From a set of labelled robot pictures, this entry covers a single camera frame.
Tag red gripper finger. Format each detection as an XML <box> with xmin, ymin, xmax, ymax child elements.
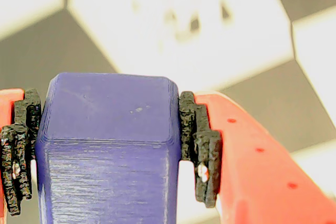
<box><xmin>0</xmin><ymin>88</ymin><xmax>43</xmax><ymax>224</ymax></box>
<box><xmin>179</xmin><ymin>91</ymin><xmax>336</xmax><ymax>224</ymax></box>

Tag black white marker checkerboard mat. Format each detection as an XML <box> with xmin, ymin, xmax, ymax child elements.
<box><xmin>0</xmin><ymin>0</ymin><xmax>336</xmax><ymax>224</ymax></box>

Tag blue cube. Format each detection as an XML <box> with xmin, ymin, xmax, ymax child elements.
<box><xmin>35</xmin><ymin>72</ymin><xmax>183</xmax><ymax>224</ymax></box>

